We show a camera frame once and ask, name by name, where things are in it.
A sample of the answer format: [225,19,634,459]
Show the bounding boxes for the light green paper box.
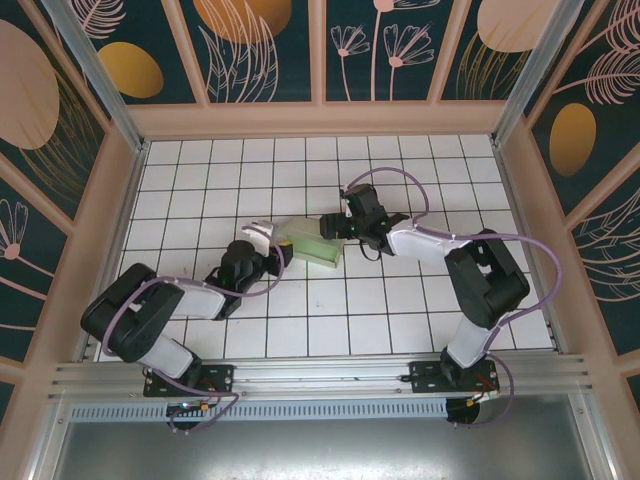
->
[279,215,346,270]

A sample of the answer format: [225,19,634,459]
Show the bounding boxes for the grey metal sheet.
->
[29,394,616,480]

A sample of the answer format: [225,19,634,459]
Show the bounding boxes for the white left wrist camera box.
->
[241,219,276,246]

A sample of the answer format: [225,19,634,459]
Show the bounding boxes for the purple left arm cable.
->
[102,239,294,436]

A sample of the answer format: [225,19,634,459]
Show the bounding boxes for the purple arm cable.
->
[102,239,294,436]
[347,167,564,431]

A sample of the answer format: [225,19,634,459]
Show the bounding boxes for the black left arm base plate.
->
[143,363,236,399]

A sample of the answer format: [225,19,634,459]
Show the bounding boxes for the thin aluminium side rail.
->
[79,142,150,362]
[492,142,569,354]

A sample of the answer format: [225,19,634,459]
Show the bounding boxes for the aluminium mounting rail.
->
[47,354,596,401]

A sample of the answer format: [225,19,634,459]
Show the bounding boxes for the red black power wires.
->
[467,379,501,409]
[167,387,224,417]

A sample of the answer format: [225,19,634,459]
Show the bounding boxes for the grey slotted cable duct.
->
[69,397,449,422]

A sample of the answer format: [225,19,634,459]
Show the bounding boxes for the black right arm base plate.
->
[407,359,501,396]

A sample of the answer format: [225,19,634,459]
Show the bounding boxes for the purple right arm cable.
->
[347,167,564,431]

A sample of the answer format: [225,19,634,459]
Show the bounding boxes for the aluminium corner post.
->
[490,0,569,147]
[42,0,149,154]

